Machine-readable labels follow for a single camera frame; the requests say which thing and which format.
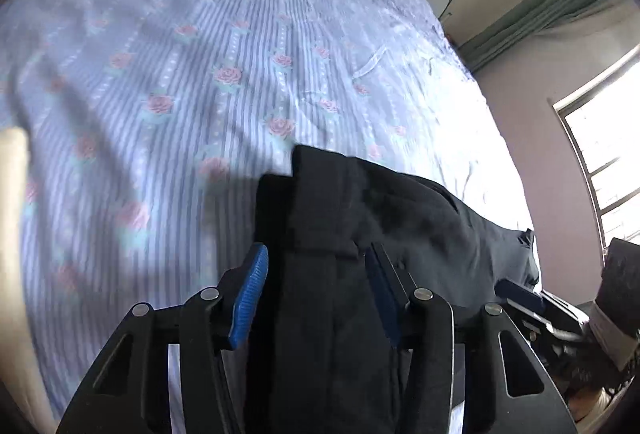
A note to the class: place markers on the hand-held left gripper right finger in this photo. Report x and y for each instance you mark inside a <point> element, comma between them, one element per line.
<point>381,294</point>

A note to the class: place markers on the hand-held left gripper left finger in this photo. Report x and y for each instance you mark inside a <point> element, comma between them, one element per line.
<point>247,304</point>

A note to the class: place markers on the blue striped bed sheet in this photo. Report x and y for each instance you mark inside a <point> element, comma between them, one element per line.
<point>200,64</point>

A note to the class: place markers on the window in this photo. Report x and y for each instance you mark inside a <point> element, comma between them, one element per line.
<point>615,154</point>

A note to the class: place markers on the cream slatted wardrobe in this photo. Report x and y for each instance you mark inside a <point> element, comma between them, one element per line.
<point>10,239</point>

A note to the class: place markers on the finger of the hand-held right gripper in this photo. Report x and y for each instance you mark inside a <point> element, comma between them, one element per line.
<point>522,294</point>

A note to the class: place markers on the green curtain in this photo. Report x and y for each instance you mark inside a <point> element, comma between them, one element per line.
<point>540,9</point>

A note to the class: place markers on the black pants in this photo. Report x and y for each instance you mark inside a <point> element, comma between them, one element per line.
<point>325,214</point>

